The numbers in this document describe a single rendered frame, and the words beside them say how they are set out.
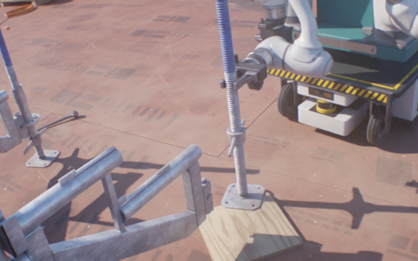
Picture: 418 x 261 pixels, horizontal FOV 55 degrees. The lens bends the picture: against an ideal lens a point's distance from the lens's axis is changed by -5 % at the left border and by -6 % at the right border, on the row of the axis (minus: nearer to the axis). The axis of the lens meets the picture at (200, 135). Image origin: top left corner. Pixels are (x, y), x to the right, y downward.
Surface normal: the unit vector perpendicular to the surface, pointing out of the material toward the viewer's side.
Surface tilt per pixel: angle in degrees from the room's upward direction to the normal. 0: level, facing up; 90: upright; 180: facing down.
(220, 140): 0
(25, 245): 90
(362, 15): 90
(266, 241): 0
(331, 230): 0
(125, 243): 90
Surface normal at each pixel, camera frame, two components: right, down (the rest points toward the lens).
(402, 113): -0.69, 0.45
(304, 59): -0.52, 0.28
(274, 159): -0.14, -0.85
